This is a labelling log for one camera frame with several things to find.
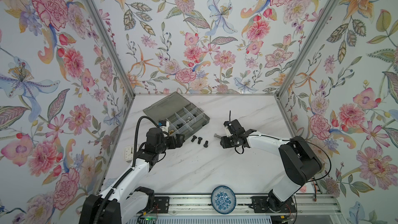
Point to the pink eraser toy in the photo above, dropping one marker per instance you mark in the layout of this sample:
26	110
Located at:
303	189

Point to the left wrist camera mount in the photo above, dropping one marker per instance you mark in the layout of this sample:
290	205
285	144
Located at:
164	125

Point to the white square clock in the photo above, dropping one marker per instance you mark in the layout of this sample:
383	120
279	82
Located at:
129	153

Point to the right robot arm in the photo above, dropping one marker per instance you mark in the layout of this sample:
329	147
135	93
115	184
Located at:
299	161

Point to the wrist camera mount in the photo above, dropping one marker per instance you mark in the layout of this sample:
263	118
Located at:
228	127
164	125

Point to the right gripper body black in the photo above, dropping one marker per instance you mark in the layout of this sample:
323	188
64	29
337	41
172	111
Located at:
229	141

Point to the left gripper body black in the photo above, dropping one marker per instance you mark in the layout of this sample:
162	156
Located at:
170	144

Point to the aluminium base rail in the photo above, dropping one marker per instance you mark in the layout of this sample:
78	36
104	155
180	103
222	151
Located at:
196	204

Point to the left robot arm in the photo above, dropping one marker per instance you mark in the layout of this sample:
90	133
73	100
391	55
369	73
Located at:
124	199

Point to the grey plastic organizer box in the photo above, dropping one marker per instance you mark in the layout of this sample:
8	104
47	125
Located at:
175	108

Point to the blue white patterned plate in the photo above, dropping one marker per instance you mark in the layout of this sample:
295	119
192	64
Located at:
223	200

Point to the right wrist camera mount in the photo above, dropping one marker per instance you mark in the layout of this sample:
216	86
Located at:
228	127

